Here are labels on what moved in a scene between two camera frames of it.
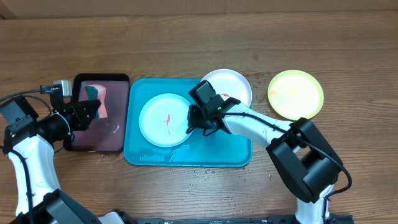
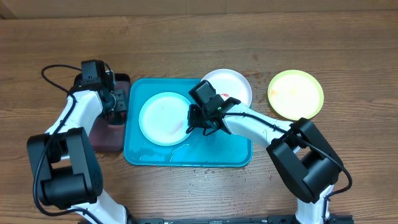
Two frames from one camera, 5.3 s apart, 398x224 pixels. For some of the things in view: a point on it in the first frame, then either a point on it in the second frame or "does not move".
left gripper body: (76, 118) -> (120, 101)
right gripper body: (199, 121) does not move
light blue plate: (163, 119) does not move
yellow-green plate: (295, 94) does not move
